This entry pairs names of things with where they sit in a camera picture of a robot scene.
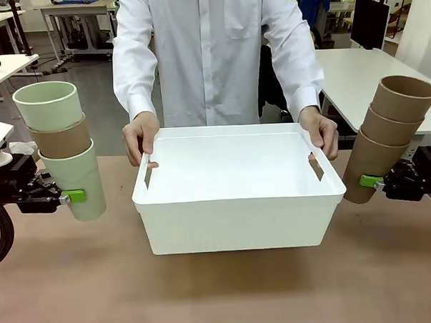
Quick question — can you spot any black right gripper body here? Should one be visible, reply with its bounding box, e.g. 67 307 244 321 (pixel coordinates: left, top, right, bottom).
381 146 431 204

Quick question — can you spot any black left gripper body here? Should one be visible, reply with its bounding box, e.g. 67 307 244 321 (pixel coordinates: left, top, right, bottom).
0 152 61 217

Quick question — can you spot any brown plastic cup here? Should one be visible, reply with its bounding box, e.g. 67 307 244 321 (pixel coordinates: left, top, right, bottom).
340 126 413 205
358 101 427 149
368 74 431 125
26 113 94 162

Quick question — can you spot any pale green plastic cup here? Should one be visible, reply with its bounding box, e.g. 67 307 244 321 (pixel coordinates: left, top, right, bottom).
37 137 108 224
11 80 85 134

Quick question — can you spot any white plastic basket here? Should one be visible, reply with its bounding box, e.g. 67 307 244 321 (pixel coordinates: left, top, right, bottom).
128 119 350 257

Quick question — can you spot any person's left forearm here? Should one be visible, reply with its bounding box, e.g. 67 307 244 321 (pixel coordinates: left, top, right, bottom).
277 52 327 111

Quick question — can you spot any person's right forearm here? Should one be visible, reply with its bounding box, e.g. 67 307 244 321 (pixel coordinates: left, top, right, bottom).
112 59 163 124

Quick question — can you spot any person's left hand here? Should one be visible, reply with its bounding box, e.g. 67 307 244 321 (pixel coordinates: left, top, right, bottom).
297 103 342 164

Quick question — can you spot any person's right hand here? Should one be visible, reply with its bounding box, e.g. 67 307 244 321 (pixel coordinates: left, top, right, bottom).
121 111 164 172

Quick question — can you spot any white crumpled tissue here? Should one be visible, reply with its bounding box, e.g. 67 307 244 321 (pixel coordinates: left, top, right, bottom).
7 139 39 156

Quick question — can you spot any white side table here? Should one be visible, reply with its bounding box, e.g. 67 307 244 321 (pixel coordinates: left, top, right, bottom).
312 44 431 141

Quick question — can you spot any white desk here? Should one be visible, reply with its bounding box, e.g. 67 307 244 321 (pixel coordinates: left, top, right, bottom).
0 53 42 104

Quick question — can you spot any black computer monitor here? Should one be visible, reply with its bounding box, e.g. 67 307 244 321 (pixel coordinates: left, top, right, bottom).
348 0 392 51

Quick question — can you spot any black stand pole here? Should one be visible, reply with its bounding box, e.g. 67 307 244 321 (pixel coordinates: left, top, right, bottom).
9 0 34 57

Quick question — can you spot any grey workbench table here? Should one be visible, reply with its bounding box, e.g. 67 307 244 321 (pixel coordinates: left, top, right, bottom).
39 0 123 69

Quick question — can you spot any person in blue jacket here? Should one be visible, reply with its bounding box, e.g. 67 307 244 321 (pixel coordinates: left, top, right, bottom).
299 0 333 34

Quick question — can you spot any person in white shirt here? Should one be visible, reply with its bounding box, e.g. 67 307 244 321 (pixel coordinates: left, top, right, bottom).
110 0 327 131

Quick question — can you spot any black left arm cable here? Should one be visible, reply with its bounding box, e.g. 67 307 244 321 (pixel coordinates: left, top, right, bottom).
0 193 18 269

